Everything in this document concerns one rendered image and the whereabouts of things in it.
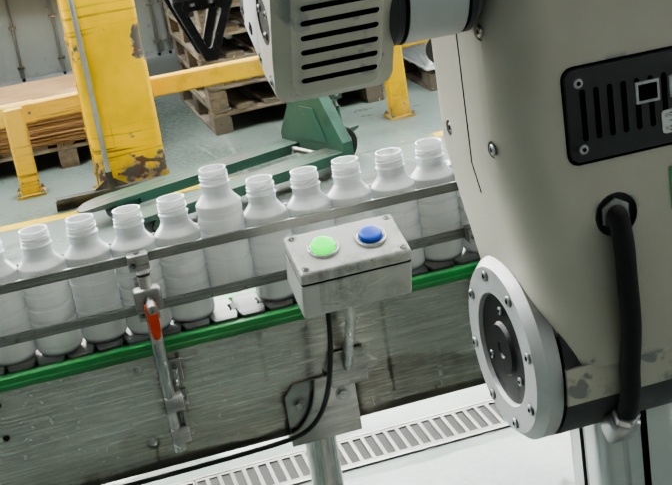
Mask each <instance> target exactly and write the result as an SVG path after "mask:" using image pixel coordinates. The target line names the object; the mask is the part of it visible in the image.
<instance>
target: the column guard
mask: <svg viewBox="0 0 672 485"><path fill-rule="evenodd" d="M57 2H58V6H59V11H60V15H61V20H62V24H63V29H64V33H65V37H64V40H65V41H66V43H67V47H68V52H69V56H70V61H71V65H72V70H73V74H74V79H75V83H74V85H75V87H76V88H77V93H78V97H79V102H80V106H81V111H82V115H83V120H84V124H85V127H84V131H86V133H87V138H88V143H89V147H90V152H91V156H92V161H93V165H94V170H95V171H94V175H96V179H97V183H98V185H93V189H94V190H96V189H97V188H98V187H99V186H100V185H101V184H102V183H103V182H104V181H105V180H106V176H105V168H104V164H103V159H102V155H101V150H100V146H99V141H98V136H97V132H96V127H95V123H94V118H93V114H92V109H91V105H90V100H89V95H88V91H87V86H86V82H85V77H84V73H83V68H82V64H81V59H80V54H79V50H78V45H77V41H76V36H75V32H74V27H73V23H72V18H71V14H70V9H69V4H68V0H57ZM74 3H75V8H76V12H77V17H78V22H79V26H80V31H81V35H82V40H83V44H84V49H85V54H86V58H87V63H88V67H89V72H90V77H91V81H92V86H93V90H94V95H95V99H96V104H97V109H98V113H99V118H100V122H101V127H102V131H103V136H104V141H105V145H106V150H107V154H108V159H109V164H110V168H111V171H112V174H113V178H116V179H118V180H121V181H124V182H127V183H129V182H134V181H138V180H143V179H148V178H152V177H157V176H162V175H168V174H171V172H170V171H169V169H168V168H167V163H166V158H165V153H164V148H163V143H162V138H161V133H160V128H159V123H158V118H157V113H156V108H155V103H154V98H153V93H152V88H151V83H150V78H149V73H148V68H147V63H146V59H145V55H144V51H143V48H142V44H141V39H140V34H139V29H138V27H139V24H138V22H137V14H136V9H135V3H134V0H74Z"/></svg>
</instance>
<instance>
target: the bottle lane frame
mask: <svg viewBox="0 0 672 485"><path fill-rule="evenodd" d="M480 261H481V258H480ZM480 261H477V262H472V263H468V264H464V265H459V264H457V263H455V262H454V267H452V268H448V269H444V270H439V271H432V270H430V269H428V273H427V274H423V275H419V276H415V277H412V291H411V293H407V294H403V295H399V296H395V297H391V298H387V299H383V300H379V301H375V302H371V303H367V304H363V305H358V306H355V312H356V322H355V336H354V347H357V346H361V345H362V346H363V349H364V355H365V361H366V368H367V374H368V380H364V381H360V382H356V383H355V386H356V392H357V398H358V404H359V411H360V417H361V416H364V415H368V414H372V413H376V412H380V411H383V410H387V409H391V408H395V407H398V406H402V405H406V404H410V403H414V402H417V401H421V400H425V399H429V398H433V397H436V396H440V395H444V394H448V393H452V392H455V391H459V390H463V389H467V388H470V387H474V386H478V385H482V384H486V382H485V379H484V376H483V374H482V371H481V368H480V364H479V361H478V357H477V354H476V350H475V347H474V345H473V342H472V338H473V336H472V331H471V324H470V316H469V286H470V281H471V277H472V275H473V273H474V271H475V269H476V267H477V266H478V264H479V262H480ZM163 339H164V344H165V349H166V353H167V358H168V360H170V359H174V358H178V357H179V358H180V362H181V367H182V371H183V376H184V378H183V379H180V383H179V388H180V389H183V388H186V391H187V395H188V400H189V405H190V409H188V410H186V414H187V419H188V424H189V425H190V427H191V426H193V428H194V432H195V434H193V435H192V437H191V441H189V442H185V443H186V450H185V451H183V452H179V453H177V452H175V451H174V448H173V443H172V438H171V434H170V429H169V424H168V420H167V415H166V410H165V406H164V401H163V396H162V392H161V387H160V382H159V378H158V373H157V369H156V364H155V359H154V355H153V350H152V345H151V341H146V342H142V343H138V344H134V345H129V344H128V343H127V342H126V343H125V344H123V347H121V348H117V349H113V350H109V351H105V352H99V351H98V349H97V350H96V351H94V354H92V355H88V356H84V357H80V358H76V359H70V358H69V357H67V358H65V359H64V361H63V362H59V363H55V364H51V365H47V366H43V367H40V365H39V364H38V365H36V366H34V368H33V369H31V370H26V371H22V372H18V373H14V374H10V373H9V371H8V372H7V373H4V376H2V377H0V485H103V484H107V483H111V482H114V481H118V480H122V479H126V478H130V477H133V476H137V475H141V474H145V473H148V472H152V471H156V470H160V469H164V468H167V467H171V466H175V465H179V464H183V463H186V462H190V461H194V460H198V459H202V458H205V457H209V456H213V455H217V454H220V453H224V452H228V451H232V450H236V449H239V448H243V447H247V446H251V445H255V444H258V443H262V442H266V441H270V440H273V439H277V438H281V437H285V436H289V435H291V434H290V429H289V423H288V418H287V412H286V407H285V401H284V396H285V395H286V393H287V391H288V390H289V388H290V386H291V385H292V383H296V382H300V381H304V380H308V379H312V378H316V377H320V376H324V375H327V366H328V357H327V354H328V336H327V323H326V314H322V315H318V316H314V317H309V318H305V317H304V316H303V314H302V312H301V309H300V307H299V305H298V303H297V302H296V301H295V302H294V303H293V306H291V307H287V308H282V309H278V310H274V311H271V310H270V309H269V308H267V309H266V312H265V313H262V314H258V315H254V316H249V317H242V316H241V315H240V314H239V316H238V319H237V320H233V321H229V322H225V323H221V324H215V323H213V322H212V321H211V323H210V324H209V326H208V327H204V328H200V329H196V330H192V331H186V330H185V329H184V328H183V330H181V333H179V334H175V335H171V336H167V337H163Z"/></svg>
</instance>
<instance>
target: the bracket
mask: <svg viewBox="0 0 672 485"><path fill-rule="evenodd" d="M463 228H464V232H465V238H464V239H465V240H466V241H468V242H469V243H470V244H472V243H476V242H475V239H474V236H473V233H472V229H471V226H470V224H467V225H463ZM125 255H126V260H127V264H128V269H129V271H130V273H132V272H137V273H136V277H135V278H134V279H133V280H134V285H135V288H134V289H133V290H132V293H133V298H134V303H135V307H136V310H137V313H138V316H139V319H140V322H147V327H148V331H149V336H150V341H151V345H152V350H153V355H154V359H155V364H156V369H157V373H158V378H159V382H160V387H161V392H162V396H163V401H164V406H165V410H166V415H167V420H168V424H169V429H170V434H171V438H172V443H173V448H174V451H175V452H177V453H179V452H183V451H185V450H186V443H185V442H189V441H191V437H192V435H193V434H195V432H194V428H193V426H191V427H190V425H189V424H188V419H187V414H186V410H188V409H190V405H189V400H188V395H187V391H186V388H183V389H180V388H179V383H180V379H183V378H184V376H183V371H182V367H181V362H180V358H179V357H178V358H174V359H170V360H168V358H167V353H166V349H165V344H164V339H163V334H162V330H161V325H160V320H159V318H161V316H160V312H159V310H160V309H163V308H164V302H163V297H162V292H161V288H160V286H159V284H157V283H154V284H152V282H151V278H150V271H148V270H145V269H150V264H149V259H148V255H147V252H146V250H145V249H141V250H137V251H132V252H128V253H125ZM172 381H174V385H173V382H172ZM179 412H180V415H179Z"/></svg>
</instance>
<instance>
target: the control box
mask: <svg viewBox="0 0 672 485"><path fill-rule="evenodd" d="M367 225H374V226H377V227H379V228H380V229H381V230H382V234H383V237H382V239H381V240H380V241H378V242H375V243H364V242H362V241H360V240H359V239H358V231H359V230H360V229H361V228H362V227H364V226H367ZM320 236H327V237H330V238H332V239H333V240H334V242H335V249H334V251H332V252H331V253H328V254H316V253H314V252H312V251H311V247H310V244H311V242H312V240H313V239H315V238H316V237H320ZM284 248H285V260H286V270H287V280H288V282H289V285H290V287H291V289H292V291H293V294H294V296H295V298H296V300H297V303H298V305H299V307H300V309H301V312H302V314H303V316H304V317H305V318H309V317H314V316H318V315H322V314H326V323H327V336H328V354H327V357H328V366H327V379H326V388H325V394H324V398H323V402H322V405H321V408H320V410H319V412H318V414H317V416H316V418H315V419H314V421H313V422H312V423H311V424H310V425H309V426H308V427H307V428H306V429H305V430H303V431H302V432H300V433H298V434H296V435H294V436H291V437H288V438H285V439H282V440H279V441H276V442H273V443H270V444H267V445H263V446H260V447H257V448H253V449H250V450H246V451H243V452H239V453H236V454H232V455H229V456H225V457H222V458H218V459H215V460H211V461H207V462H204V463H200V464H197V465H193V466H189V467H186V468H182V469H178V470H175V471H171V472H167V473H163V474H160V475H156V476H152V477H148V478H145V479H141V480H137V481H134V482H130V483H126V484H122V485H142V484H146V483H150V482H154V481H157V480H161V479H165V478H168V477H172V476H176V475H180V474H183V473H187V472H191V471H194V470H198V469H201V468H205V467H209V466H212V465H216V464H219V463H223V462H227V461H230V460H234V459H237V458H241V457H244V456H248V455H251V454H254V453H258V452H261V451H264V450H268V449H271V448H274V447H277V446H280V445H284V444H287V443H289V442H292V441H295V440H297V439H300V438H301V437H303V436H305V435H306V434H308V433H309V432H310V431H311V430H312V429H313V428H314V427H315V426H316V425H317V424H318V423H319V421H320V420H321V418H322V416H323V414H324V412H325V409H326V407H327V404H328V400H329V395H330V389H331V381H332V387H333V388H337V387H341V386H345V385H349V384H353V383H356V382H360V381H364V380H368V374H367V368H366V361H365V355H364V349H363V346H362V345H361V346H357V347H354V336H355V322H356V312H355V306H358V305H363V304H367V303H371V302H375V301H379V300H383V299H387V298H391V297H395V296H399V295H403V294H407V293H411V291H412V262H411V249H410V247H409V245H408V244H407V242H406V240H405V238H404V237H403V235H402V233H401V232H400V230H399V228H398V227H397V225H396V223H395V221H394V220H393V218H392V216H391V215H390V214H387V215H383V216H378V217H374V218H370V219H365V220H361V221H357V222H352V223H348V224H344V225H339V226H335V227H331V228H326V229H322V230H317V231H313V232H309V233H304V234H300V235H296V236H291V237H287V238H285V239H284ZM342 309H344V310H345V329H344V347H343V350H341V351H337V352H333V330H332V318H331V312H334V311H338V310H342Z"/></svg>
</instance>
